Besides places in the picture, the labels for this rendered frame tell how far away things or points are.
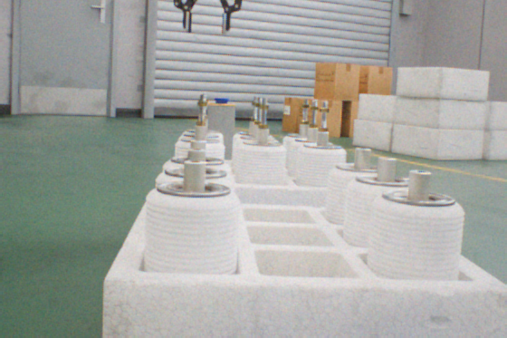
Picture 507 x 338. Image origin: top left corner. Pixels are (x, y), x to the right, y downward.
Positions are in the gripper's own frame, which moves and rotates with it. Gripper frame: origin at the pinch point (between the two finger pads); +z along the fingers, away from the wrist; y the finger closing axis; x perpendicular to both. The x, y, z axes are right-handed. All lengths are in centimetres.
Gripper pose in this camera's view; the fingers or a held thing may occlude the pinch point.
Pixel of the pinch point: (206, 26)
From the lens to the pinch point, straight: 117.5
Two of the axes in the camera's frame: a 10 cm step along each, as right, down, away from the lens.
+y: 9.9, 0.6, -0.8
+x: 0.9, -1.0, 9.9
